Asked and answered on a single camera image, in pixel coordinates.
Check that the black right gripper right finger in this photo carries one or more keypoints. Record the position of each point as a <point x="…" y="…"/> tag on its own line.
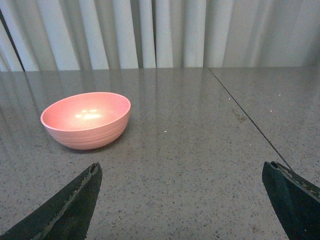
<point x="295" y="201"/>

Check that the white pleated curtain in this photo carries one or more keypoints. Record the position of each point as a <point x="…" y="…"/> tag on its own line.
<point x="49" y="35"/>

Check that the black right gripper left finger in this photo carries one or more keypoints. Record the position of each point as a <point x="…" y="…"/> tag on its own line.
<point x="66" y="215"/>

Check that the pink bowl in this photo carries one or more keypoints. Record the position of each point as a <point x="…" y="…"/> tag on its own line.
<point x="87" y="121"/>

